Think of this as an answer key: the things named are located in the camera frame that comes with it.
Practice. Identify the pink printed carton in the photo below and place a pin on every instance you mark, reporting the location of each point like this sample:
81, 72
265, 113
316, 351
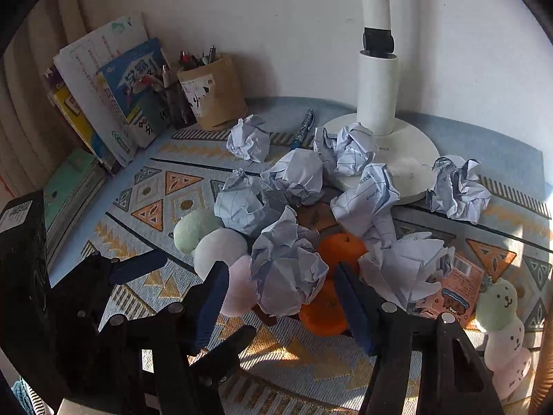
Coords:
458, 294

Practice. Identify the yellow cover book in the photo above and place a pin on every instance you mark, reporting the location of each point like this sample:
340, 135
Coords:
73, 112

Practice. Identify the blue illustrated book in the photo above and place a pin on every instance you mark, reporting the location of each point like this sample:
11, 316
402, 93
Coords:
138, 90

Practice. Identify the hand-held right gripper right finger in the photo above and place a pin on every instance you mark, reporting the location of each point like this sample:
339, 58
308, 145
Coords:
354, 307

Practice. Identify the plush dango skewer toy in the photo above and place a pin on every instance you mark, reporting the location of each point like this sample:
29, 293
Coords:
203, 231

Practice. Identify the stack of leaning books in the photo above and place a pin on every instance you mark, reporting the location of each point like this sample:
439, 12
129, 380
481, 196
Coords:
90, 73

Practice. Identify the brown paper bag pen holder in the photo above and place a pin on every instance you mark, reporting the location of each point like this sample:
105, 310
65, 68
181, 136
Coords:
216, 99

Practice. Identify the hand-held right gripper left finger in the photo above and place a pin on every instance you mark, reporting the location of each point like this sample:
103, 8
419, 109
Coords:
211, 307

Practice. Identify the bunch of pens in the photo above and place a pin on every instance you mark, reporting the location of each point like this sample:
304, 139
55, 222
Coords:
196, 58

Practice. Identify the white paper wad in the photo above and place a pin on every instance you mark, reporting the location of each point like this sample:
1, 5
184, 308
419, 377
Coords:
287, 268

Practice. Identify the orange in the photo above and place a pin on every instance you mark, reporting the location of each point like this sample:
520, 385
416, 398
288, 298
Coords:
341, 250
322, 317

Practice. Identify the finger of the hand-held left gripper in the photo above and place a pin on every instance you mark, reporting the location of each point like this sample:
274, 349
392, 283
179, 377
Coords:
229, 350
138, 266

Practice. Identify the clear pen cup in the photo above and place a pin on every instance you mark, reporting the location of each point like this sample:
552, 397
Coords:
179, 106

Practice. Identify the blue pen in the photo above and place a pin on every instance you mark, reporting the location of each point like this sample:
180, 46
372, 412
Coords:
304, 129

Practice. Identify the beige curtain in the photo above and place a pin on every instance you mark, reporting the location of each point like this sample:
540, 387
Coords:
26, 116

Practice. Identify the bear-faced plush dango toy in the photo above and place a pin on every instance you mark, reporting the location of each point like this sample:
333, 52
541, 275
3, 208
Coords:
503, 311

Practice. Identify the purple cover book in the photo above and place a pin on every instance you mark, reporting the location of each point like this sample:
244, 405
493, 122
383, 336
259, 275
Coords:
49, 84

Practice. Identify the white desk lamp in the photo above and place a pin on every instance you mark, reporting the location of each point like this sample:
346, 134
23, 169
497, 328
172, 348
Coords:
378, 86

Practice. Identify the patterned desk mat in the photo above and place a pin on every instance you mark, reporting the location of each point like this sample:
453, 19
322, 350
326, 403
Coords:
142, 190

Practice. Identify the green cover book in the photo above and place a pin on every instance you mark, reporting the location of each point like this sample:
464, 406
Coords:
73, 181

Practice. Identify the pile of paper balls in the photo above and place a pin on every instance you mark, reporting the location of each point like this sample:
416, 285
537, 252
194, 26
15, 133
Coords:
367, 203

